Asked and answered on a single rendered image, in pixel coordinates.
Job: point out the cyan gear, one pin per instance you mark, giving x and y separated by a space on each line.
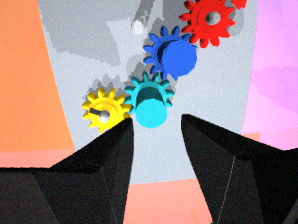
149 99

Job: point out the yellow gear with black stripe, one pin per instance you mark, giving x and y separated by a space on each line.
107 101

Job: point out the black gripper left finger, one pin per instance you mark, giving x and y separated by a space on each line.
88 187

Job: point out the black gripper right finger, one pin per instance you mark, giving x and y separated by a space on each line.
243 181

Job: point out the red gear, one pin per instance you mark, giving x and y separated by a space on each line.
202 30

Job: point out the grey flat board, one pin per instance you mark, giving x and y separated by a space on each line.
98 43

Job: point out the red curved arrow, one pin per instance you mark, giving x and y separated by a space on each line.
239 3

